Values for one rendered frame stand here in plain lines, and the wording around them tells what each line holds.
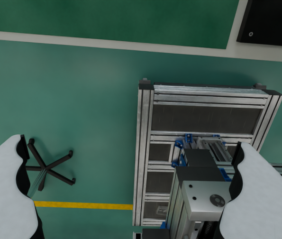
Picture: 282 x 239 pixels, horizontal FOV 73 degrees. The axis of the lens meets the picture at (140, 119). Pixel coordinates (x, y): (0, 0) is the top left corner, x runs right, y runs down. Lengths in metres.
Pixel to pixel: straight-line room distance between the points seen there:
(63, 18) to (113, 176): 1.46
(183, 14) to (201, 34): 0.06
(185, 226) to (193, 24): 0.49
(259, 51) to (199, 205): 0.41
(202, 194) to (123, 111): 1.01
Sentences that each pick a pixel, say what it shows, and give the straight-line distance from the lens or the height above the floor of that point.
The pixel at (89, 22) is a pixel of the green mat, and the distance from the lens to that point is 0.52.
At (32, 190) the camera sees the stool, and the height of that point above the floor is 0.29.
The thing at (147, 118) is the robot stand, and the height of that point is 0.23.
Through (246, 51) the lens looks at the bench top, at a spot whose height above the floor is 0.75.
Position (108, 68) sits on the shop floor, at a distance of 1.31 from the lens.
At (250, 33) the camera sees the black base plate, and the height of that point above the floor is 0.77.
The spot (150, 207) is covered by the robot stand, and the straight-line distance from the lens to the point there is 1.76.
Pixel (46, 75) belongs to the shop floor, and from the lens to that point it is 1.44.
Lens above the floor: 1.26
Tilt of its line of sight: 61 degrees down
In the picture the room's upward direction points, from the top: 178 degrees clockwise
